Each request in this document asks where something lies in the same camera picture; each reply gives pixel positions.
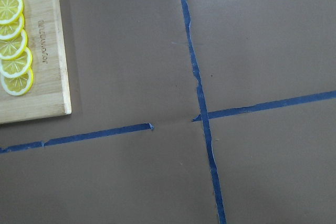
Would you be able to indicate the bamboo cutting board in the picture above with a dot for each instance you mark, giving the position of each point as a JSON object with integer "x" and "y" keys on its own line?
{"x": 50, "y": 94}

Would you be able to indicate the bottom lemon slice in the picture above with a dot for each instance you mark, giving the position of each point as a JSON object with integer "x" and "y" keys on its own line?
{"x": 18, "y": 85}

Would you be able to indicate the lemon slice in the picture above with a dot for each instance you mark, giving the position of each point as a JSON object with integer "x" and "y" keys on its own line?
{"x": 11, "y": 10}
{"x": 12, "y": 30}
{"x": 17, "y": 67}
{"x": 13, "y": 48}
{"x": 18, "y": 85}

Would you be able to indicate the top lemon slice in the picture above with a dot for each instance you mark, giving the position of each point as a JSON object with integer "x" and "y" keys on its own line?
{"x": 11, "y": 10}

